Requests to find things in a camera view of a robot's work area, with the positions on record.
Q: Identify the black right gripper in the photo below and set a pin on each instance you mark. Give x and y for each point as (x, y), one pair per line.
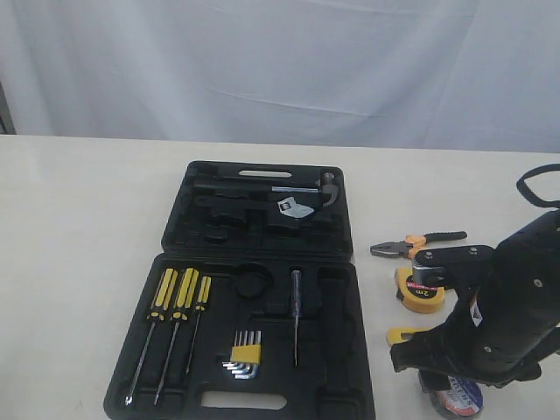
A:
(506, 327)

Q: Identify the yellow black utility knife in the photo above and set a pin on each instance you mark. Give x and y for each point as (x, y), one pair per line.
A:
(399, 335)

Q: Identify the yellow tape measure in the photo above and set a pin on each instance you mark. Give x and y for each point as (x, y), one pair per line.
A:
(417, 297)

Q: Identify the black electrical tape roll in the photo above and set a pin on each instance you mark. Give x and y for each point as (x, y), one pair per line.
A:
(462, 400)

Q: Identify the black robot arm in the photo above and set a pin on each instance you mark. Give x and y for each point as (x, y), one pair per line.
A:
(506, 319)

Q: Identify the black plastic tool case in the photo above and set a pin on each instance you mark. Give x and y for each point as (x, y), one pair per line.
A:
(251, 267)

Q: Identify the orange black combination pliers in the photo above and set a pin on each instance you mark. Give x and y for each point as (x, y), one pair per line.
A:
(412, 244)

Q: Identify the voltage tester screwdriver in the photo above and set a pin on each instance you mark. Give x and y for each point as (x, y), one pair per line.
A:
(296, 276)

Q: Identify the hex key set yellow holder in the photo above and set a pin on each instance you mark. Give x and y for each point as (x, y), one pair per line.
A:
(245, 356)

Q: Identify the adjustable wrench silver head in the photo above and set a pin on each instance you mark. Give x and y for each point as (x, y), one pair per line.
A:
(286, 213)

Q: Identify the small yellow black screwdriver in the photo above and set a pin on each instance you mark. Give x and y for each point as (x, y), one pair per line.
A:
(200, 307)

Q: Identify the middle yellow black screwdriver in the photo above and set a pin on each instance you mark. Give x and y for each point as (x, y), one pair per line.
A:
(179, 315)

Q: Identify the large yellow black screwdriver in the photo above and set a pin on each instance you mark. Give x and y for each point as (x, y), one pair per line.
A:
(158, 308)

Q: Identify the white backdrop curtain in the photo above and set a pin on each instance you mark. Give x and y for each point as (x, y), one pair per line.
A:
(463, 75)

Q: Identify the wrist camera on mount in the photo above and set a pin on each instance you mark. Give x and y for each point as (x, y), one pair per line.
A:
(459, 268)

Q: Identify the claw hammer black handle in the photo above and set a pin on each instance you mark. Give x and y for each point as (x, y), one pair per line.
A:
(326, 188)

